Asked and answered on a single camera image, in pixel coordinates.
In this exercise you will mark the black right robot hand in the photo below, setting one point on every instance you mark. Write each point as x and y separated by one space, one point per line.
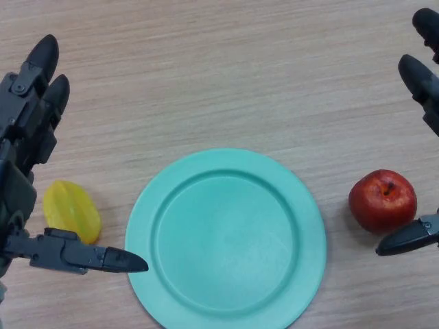
420 80

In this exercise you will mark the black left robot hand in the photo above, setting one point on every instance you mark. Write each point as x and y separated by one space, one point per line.
29 113

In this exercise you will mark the red apple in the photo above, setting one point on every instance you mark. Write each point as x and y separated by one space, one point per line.
377 205

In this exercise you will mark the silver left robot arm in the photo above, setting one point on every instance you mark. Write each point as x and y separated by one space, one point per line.
2 291

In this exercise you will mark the green round plate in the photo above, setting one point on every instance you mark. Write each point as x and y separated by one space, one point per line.
226 240

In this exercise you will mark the yellow starfruit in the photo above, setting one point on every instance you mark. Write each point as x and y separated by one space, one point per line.
70 209

